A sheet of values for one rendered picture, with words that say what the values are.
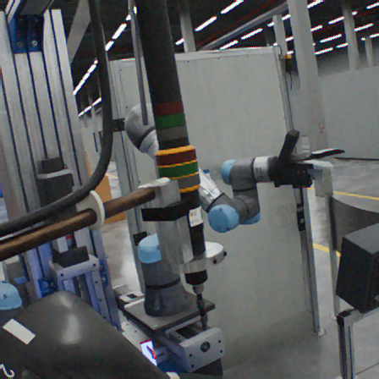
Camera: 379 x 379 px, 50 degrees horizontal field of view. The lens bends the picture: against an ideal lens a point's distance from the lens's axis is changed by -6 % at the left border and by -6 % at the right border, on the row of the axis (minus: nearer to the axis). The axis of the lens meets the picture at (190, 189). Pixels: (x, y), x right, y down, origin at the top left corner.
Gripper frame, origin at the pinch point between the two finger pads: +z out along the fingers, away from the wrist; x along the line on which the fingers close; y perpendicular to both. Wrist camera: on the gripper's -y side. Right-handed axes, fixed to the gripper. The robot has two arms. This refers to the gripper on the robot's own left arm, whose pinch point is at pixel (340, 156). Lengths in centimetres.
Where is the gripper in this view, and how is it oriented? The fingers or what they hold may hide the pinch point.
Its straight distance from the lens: 116.6
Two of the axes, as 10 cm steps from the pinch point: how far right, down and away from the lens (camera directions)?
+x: -4.9, 3.5, -8.0
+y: 2.3, 9.4, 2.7
